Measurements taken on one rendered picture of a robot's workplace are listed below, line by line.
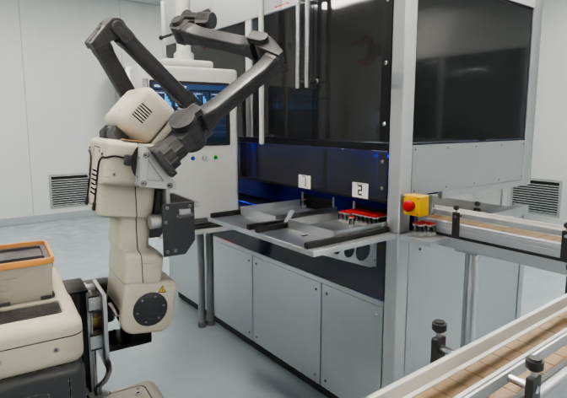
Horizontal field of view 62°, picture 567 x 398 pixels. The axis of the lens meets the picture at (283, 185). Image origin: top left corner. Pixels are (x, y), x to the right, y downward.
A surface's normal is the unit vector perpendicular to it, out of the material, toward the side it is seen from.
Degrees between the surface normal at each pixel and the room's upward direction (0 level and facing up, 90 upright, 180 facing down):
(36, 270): 92
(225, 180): 90
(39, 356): 90
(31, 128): 90
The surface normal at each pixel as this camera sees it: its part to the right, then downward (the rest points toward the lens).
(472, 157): 0.61, 0.11
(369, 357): -0.79, 0.08
